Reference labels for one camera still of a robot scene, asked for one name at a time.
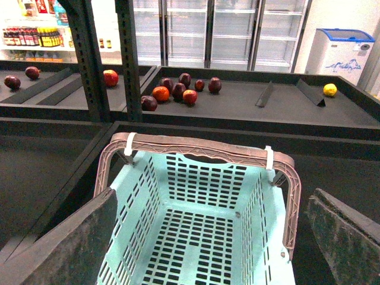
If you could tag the white chest freezer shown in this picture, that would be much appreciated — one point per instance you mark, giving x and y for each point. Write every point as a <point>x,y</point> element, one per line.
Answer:
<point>339,52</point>

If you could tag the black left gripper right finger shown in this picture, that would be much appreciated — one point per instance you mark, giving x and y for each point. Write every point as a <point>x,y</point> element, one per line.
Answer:
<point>348,240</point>

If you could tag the orange fruit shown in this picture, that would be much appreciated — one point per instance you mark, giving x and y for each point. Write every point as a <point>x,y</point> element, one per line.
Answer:
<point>161,94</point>

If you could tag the yellow lemon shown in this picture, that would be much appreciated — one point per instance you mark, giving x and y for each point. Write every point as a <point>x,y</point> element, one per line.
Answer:
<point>330,90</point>

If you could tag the bottles on shelf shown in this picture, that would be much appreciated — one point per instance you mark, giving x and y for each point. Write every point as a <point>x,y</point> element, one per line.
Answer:
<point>45,37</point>

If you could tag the white zip tie left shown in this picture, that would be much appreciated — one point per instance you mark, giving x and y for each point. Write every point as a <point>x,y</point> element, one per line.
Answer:
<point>129,141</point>

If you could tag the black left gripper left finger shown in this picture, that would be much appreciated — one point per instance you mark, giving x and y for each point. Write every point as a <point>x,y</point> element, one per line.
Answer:
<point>72,252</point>

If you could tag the black metal upright post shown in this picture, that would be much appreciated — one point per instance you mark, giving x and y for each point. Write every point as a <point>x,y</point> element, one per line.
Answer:
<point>127,38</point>
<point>81,22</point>

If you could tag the red yellow apple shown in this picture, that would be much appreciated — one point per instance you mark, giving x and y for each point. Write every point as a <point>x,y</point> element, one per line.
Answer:
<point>111,78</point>

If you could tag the brown basket handle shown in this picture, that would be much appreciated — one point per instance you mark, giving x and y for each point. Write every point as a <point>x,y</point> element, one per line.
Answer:
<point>283,164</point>

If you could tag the glass door refrigerator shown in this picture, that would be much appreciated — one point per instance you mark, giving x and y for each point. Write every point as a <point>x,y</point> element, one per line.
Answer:
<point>235,35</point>

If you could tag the black shelf divider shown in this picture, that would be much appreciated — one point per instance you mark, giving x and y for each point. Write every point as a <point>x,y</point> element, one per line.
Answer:
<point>315,97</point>
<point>61,94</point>
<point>19,97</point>
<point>265,95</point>

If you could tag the light green plastic basket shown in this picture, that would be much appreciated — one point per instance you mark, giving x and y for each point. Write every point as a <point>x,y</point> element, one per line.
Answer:
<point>182,221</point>

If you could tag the small dark red apple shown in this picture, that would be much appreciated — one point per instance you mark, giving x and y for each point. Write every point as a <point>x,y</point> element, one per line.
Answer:
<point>199,85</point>

